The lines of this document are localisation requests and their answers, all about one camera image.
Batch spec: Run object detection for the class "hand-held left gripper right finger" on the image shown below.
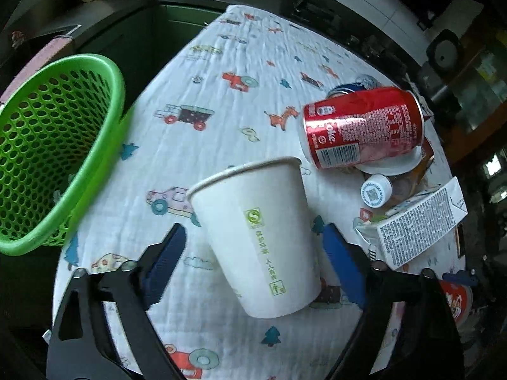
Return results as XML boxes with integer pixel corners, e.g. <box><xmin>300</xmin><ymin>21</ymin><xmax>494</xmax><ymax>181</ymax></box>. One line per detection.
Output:
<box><xmin>323</xmin><ymin>223</ymin><xmax>464</xmax><ymax>380</ymax></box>

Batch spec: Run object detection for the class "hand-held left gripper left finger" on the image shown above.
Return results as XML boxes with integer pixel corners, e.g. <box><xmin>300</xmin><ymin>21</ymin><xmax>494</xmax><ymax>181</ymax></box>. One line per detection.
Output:
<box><xmin>47</xmin><ymin>223</ymin><xmax>187</xmax><ymax>380</ymax></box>

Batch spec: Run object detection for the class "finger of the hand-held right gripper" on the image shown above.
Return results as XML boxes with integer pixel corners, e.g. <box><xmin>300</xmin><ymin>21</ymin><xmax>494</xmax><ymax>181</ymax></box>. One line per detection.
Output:
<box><xmin>443</xmin><ymin>271</ymin><xmax>480</xmax><ymax>287</ymax></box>

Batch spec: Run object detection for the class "orange snack packet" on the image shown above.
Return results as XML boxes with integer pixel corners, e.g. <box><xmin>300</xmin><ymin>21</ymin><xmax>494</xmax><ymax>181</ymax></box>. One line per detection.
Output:
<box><xmin>439</xmin><ymin>279</ymin><xmax>475</xmax><ymax>324</ymax></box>

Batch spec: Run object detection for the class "white milk carton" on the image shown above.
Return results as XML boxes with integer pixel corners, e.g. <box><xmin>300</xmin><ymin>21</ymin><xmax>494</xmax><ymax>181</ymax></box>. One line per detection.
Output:
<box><xmin>354</xmin><ymin>176</ymin><xmax>468</xmax><ymax>270</ymax></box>

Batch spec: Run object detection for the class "red gold drink bottle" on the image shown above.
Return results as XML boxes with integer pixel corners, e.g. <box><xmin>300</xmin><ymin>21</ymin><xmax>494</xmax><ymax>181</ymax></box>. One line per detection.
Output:
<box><xmin>358</xmin><ymin>138</ymin><xmax>436</xmax><ymax>210</ymax></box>

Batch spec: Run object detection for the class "white paper cup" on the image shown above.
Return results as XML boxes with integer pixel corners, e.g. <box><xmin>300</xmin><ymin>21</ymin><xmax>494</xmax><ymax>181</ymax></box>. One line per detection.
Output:
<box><xmin>185</xmin><ymin>156</ymin><xmax>322</xmax><ymax>319</ymax></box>

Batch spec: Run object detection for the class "red soda can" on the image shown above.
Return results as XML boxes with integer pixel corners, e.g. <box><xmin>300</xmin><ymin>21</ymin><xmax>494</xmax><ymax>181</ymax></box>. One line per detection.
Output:
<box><xmin>303</xmin><ymin>86</ymin><xmax>425</xmax><ymax>170</ymax></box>

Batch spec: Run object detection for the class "green plastic basket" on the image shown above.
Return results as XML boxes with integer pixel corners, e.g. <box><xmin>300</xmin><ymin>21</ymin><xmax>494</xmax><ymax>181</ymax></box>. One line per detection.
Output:
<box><xmin>0</xmin><ymin>54</ymin><xmax>126</xmax><ymax>256</ymax></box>

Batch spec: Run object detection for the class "white plastic lid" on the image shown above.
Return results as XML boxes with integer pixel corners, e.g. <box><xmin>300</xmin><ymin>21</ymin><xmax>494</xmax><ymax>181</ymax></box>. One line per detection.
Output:
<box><xmin>357</xmin><ymin>147</ymin><xmax>423</xmax><ymax>176</ymax></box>

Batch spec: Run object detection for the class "printed white cloth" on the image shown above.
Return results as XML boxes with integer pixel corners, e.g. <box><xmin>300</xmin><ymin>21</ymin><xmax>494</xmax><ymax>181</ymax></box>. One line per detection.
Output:
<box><xmin>53</xmin><ymin>5</ymin><xmax>470</xmax><ymax>380</ymax></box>

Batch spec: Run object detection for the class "blue soda can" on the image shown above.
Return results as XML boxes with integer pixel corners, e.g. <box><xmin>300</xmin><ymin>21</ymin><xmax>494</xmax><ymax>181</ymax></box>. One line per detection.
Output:
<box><xmin>327</xmin><ymin>75</ymin><xmax>382</xmax><ymax>98</ymax></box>

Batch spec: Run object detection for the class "wooden glass cabinet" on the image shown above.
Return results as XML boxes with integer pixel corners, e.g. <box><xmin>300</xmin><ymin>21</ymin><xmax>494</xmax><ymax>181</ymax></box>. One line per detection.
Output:
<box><xmin>436</xmin><ymin>4</ymin><xmax>507</xmax><ymax>163</ymax></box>

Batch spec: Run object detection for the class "round black dial scale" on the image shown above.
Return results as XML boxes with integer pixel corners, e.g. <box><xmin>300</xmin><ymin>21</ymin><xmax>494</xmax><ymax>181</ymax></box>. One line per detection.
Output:
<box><xmin>426</xmin><ymin>29</ymin><xmax>464</xmax><ymax>74</ymax></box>

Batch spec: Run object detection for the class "green kitchen cabinet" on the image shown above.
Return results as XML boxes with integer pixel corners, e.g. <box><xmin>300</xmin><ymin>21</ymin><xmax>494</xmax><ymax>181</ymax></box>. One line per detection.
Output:
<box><xmin>75</xmin><ymin>3</ymin><xmax>223</xmax><ymax>101</ymax></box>

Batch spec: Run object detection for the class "pink cloth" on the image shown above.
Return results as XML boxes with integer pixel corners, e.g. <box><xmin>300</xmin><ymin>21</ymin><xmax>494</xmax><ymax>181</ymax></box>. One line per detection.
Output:
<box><xmin>0</xmin><ymin>35</ymin><xmax>76</xmax><ymax>104</ymax></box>

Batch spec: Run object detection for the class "black gas stove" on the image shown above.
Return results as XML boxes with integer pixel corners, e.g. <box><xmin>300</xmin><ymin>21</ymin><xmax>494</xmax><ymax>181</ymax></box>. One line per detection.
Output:
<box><xmin>277</xmin><ymin>0</ymin><xmax>397</xmax><ymax>62</ymax></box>

